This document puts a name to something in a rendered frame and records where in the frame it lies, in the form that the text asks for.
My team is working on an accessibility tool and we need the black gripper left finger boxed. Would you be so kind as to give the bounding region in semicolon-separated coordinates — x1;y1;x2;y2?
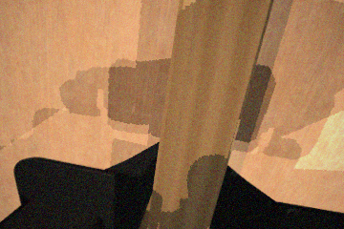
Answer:
13;142;159;229

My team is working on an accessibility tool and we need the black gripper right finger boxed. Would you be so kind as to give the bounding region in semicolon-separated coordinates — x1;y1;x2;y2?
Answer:
209;165;344;229

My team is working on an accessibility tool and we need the wooden post with slot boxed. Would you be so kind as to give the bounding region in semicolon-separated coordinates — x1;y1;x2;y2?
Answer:
139;198;151;229

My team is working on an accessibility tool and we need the long wooden board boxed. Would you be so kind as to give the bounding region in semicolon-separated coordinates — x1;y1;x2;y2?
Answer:
147;0;273;229

